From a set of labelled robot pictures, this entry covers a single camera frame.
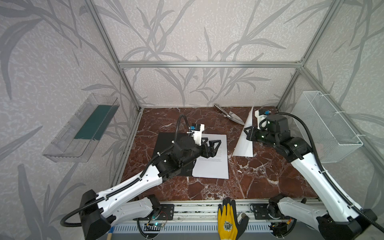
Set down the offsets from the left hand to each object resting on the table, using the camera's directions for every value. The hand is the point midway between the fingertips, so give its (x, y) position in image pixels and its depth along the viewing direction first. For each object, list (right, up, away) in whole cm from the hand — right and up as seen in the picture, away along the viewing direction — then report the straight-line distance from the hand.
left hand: (218, 138), depth 67 cm
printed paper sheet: (+13, -5, +2) cm, 14 cm away
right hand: (+14, +6, +5) cm, 16 cm away
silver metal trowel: (+15, +12, +48) cm, 52 cm away
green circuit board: (-31, -44, +5) cm, 54 cm away
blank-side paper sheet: (0, -20, +22) cm, 30 cm away
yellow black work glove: (+5, -41, +1) cm, 42 cm away
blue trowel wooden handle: (-49, -44, 0) cm, 66 cm away
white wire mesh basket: (+46, +1, -7) cm, 47 cm away
